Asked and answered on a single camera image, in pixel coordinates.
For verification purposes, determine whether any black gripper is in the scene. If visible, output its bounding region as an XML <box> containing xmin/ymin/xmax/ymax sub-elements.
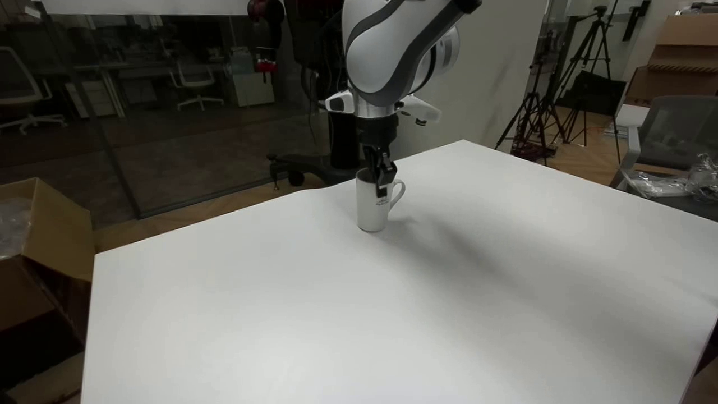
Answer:
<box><xmin>350</xmin><ymin>115</ymin><xmax>400</xmax><ymax>200</ymax></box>

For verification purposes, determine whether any white mug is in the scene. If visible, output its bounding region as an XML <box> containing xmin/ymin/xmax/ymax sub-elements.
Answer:
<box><xmin>353</xmin><ymin>174</ymin><xmax>408</xmax><ymax>237</ymax></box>

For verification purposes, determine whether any black pillar machine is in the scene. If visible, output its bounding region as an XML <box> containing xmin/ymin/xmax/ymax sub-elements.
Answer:
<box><xmin>288</xmin><ymin>0</ymin><xmax>370</xmax><ymax>170</ymax></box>

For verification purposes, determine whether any black floor base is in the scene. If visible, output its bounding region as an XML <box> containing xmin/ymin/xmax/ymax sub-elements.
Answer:
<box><xmin>267</xmin><ymin>153</ymin><xmax>331</xmax><ymax>192</ymax></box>

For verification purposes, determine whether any white table cover sheet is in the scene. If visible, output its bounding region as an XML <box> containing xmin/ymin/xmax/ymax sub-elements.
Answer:
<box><xmin>78</xmin><ymin>137</ymin><xmax>718</xmax><ymax>404</ymax></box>

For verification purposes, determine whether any white drawer cabinet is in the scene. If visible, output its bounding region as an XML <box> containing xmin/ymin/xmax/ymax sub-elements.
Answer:
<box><xmin>66</xmin><ymin>76</ymin><xmax>128</xmax><ymax>121</ymax></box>
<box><xmin>223</xmin><ymin>45</ymin><xmax>278</xmax><ymax>111</ymax></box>

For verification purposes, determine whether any red object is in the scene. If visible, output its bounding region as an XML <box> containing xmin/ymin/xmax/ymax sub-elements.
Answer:
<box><xmin>251</xmin><ymin>57</ymin><xmax>281</xmax><ymax>78</ymax></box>

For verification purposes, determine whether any white office chair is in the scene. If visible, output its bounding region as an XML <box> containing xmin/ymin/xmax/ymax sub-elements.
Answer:
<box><xmin>0</xmin><ymin>43</ymin><xmax>67</xmax><ymax>139</ymax></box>
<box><xmin>168</xmin><ymin>54</ymin><xmax>228</xmax><ymax>115</ymax></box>

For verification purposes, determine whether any black square panel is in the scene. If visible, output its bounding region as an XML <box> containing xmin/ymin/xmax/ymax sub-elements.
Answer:
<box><xmin>557</xmin><ymin>73</ymin><xmax>628</xmax><ymax>119</ymax></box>

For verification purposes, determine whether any black tripod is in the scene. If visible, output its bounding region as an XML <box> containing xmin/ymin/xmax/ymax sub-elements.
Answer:
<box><xmin>494</xmin><ymin>4</ymin><xmax>626</xmax><ymax>164</ymax></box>

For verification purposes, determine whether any small white box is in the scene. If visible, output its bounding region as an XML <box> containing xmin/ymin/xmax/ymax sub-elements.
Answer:
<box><xmin>612</xmin><ymin>102</ymin><xmax>653</xmax><ymax>131</ymax></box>

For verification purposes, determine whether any white whiteboard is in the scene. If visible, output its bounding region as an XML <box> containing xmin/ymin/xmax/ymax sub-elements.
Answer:
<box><xmin>41</xmin><ymin>0</ymin><xmax>251</xmax><ymax>18</ymax></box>

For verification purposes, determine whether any clear plastic bag on chair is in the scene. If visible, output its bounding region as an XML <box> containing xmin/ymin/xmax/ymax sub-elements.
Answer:
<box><xmin>616</xmin><ymin>151</ymin><xmax>718</xmax><ymax>202</ymax></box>

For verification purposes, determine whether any grey armchair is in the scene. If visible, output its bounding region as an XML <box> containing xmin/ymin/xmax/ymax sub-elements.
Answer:
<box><xmin>607</xmin><ymin>95</ymin><xmax>718</xmax><ymax>221</ymax></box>

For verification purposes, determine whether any black hanging item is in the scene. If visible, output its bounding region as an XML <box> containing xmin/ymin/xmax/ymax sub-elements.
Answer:
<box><xmin>619</xmin><ymin>0</ymin><xmax>654</xmax><ymax>40</ymax></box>

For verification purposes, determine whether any open cardboard box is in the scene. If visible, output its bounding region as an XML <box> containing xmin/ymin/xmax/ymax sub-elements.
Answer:
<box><xmin>0</xmin><ymin>176</ymin><xmax>97</xmax><ymax>340</ymax></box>

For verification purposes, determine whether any wooden cabinet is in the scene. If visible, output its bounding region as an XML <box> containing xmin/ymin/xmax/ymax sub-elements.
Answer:
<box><xmin>624</xmin><ymin>9</ymin><xmax>718</xmax><ymax>108</ymax></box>

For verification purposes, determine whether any clear plastic bag in box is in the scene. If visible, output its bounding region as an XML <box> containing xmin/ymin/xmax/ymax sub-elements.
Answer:
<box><xmin>0</xmin><ymin>195</ymin><xmax>34</xmax><ymax>260</ymax></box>

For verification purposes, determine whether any flat cardboard piece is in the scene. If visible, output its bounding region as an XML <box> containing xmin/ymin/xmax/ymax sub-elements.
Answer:
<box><xmin>0</xmin><ymin>350</ymin><xmax>86</xmax><ymax>404</ymax></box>

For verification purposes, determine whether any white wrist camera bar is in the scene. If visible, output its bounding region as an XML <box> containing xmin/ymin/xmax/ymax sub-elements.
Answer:
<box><xmin>320</xmin><ymin>89</ymin><xmax>442</xmax><ymax>128</ymax></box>

